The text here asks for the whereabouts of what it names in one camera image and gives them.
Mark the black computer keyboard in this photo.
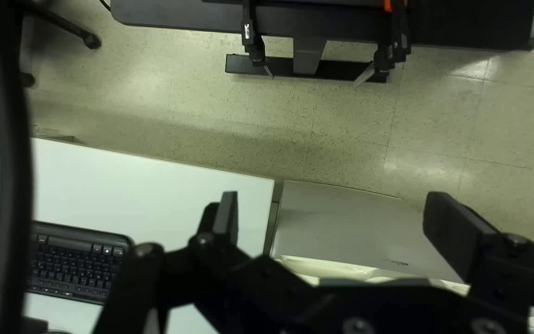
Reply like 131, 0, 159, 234
27, 223, 133, 304

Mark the black cable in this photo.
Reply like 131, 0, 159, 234
0, 0, 36, 334

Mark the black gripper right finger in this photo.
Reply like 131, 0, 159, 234
422, 191, 534, 316

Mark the office chair base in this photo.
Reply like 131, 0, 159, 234
0, 0, 103, 89

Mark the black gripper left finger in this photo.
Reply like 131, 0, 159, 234
92, 191, 261, 334

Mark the white box on floor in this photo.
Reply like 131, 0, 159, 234
264, 180, 468, 295

